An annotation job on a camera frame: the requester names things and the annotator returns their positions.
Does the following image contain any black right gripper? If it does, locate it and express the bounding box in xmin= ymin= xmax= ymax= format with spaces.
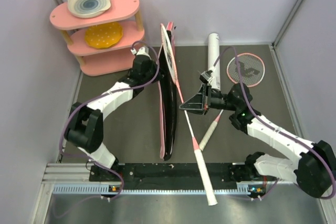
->
xmin=179 ymin=84 xmax=238 ymax=115

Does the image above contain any pink badminton racket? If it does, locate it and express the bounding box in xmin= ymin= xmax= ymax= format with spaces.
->
xmin=160 ymin=24 xmax=217 ymax=206
xmin=199 ymin=52 xmax=265 ymax=151

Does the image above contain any pink racket bag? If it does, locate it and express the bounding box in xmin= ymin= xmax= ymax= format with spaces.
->
xmin=156 ymin=21 xmax=180 ymax=162

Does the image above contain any white shuttlecock tube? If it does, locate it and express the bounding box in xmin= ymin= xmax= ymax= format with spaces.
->
xmin=207 ymin=33 xmax=221 ymax=90

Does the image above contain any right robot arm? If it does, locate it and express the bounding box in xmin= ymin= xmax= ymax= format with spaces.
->
xmin=180 ymin=83 xmax=335 ymax=199

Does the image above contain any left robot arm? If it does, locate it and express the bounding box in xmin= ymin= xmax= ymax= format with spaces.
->
xmin=63 ymin=52 xmax=160 ymax=180

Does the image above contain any pink three-tier wooden shelf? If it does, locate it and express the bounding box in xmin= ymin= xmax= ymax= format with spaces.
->
xmin=50 ymin=0 xmax=145 ymax=76

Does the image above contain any yellow dotted plate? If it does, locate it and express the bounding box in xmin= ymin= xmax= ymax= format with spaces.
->
xmin=85 ymin=22 xmax=123 ymax=49

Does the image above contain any white blue ceramic bowl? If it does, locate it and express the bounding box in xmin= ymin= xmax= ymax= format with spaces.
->
xmin=67 ymin=0 xmax=111 ymax=18

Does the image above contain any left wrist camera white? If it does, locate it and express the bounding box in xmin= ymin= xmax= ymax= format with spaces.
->
xmin=130 ymin=46 xmax=150 ymax=57

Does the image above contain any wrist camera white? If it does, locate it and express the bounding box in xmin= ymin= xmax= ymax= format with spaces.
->
xmin=200 ymin=70 xmax=214 ymax=85
xmin=130 ymin=46 xmax=150 ymax=57

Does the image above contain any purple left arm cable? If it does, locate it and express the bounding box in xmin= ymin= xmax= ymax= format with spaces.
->
xmin=59 ymin=40 xmax=161 ymax=175

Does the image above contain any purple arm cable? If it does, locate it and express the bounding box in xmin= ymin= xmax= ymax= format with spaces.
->
xmin=209 ymin=46 xmax=336 ymax=200
xmin=59 ymin=40 xmax=161 ymax=175

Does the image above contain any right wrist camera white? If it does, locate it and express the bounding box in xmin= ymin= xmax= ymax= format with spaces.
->
xmin=200 ymin=70 xmax=214 ymax=85

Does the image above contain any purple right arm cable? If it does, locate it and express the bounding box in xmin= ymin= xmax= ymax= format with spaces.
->
xmin=209 ymin=46 xmax=336 ymax=200

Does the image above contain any grey slotted cable duct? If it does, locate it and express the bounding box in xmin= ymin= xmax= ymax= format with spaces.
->
xmin=52 ymin=184 xmax=251 ymax=195

